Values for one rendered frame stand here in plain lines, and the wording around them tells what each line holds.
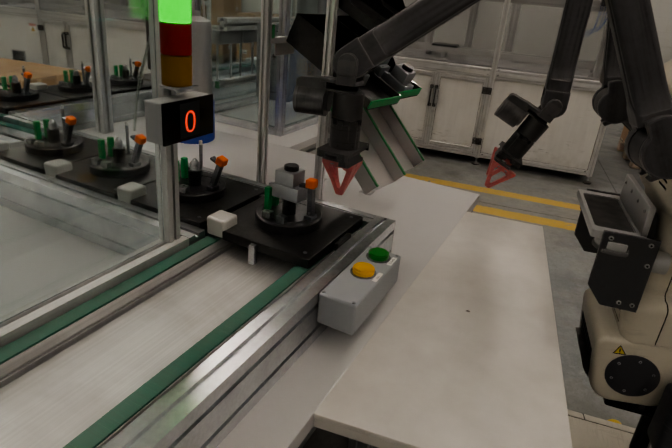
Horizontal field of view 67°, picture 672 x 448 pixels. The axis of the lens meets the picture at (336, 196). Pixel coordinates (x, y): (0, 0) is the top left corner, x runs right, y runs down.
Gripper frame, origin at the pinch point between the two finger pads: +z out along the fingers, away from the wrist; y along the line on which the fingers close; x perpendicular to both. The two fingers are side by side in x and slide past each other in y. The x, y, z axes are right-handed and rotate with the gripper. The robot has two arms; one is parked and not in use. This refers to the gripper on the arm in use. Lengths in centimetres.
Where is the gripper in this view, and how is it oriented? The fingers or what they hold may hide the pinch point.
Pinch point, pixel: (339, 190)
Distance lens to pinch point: 100.3
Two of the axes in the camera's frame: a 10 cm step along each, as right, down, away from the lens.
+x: 8.9, 2.5, -3.9
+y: -4.6, 3.0, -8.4
